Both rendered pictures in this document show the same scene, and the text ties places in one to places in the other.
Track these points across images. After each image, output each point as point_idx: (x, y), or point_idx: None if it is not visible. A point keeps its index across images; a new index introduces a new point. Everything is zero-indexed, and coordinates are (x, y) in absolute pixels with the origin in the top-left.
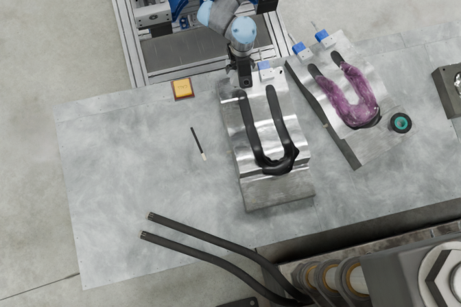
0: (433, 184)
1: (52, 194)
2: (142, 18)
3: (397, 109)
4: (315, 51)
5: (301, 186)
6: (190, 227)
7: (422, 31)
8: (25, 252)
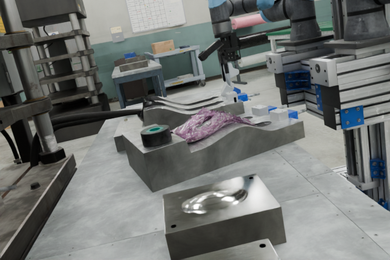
0: (73, 216)
1: None
2: (267, 58)
3: (179, 138)
4: (268, 116)
5: (125, 131)
6: (121, 111)
7: (349, 188)
8: None
